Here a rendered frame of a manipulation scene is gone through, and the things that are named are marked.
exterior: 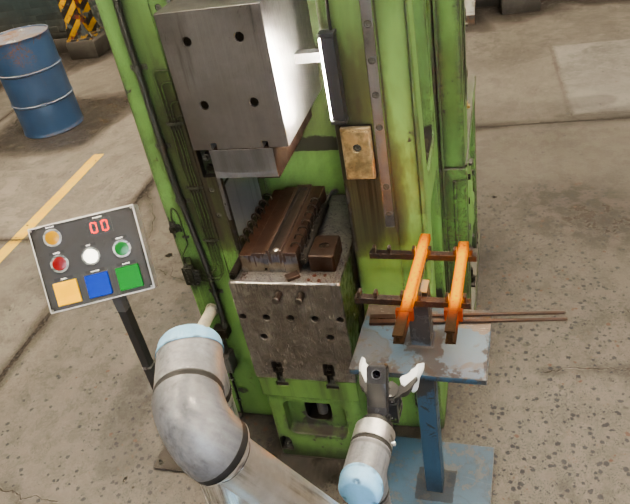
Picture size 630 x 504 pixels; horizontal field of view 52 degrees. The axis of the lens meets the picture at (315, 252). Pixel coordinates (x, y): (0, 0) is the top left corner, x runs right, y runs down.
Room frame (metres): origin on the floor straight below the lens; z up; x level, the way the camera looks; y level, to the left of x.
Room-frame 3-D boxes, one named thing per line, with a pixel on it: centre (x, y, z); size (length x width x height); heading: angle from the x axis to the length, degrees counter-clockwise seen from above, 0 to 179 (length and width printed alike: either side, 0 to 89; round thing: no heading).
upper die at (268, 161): (1.93, 0.08, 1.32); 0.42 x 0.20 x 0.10; 160
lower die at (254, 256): (1.93, 0.08, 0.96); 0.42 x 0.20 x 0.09; 160
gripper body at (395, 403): (0.99, -0.08, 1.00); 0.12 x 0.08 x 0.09; 157
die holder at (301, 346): (1.92, 0.03, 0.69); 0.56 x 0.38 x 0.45; 160
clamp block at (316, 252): (1.73, -0.03, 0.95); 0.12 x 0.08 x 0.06; 160
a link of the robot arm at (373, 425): (0.92, -0.05, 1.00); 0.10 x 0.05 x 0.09; 67
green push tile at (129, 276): (1.73, 0.60, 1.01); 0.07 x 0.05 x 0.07; 95
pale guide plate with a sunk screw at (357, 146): (1.75, -0.19, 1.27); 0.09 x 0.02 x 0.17; 70
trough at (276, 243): (1.92, 0.06, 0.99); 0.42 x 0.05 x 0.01; 160
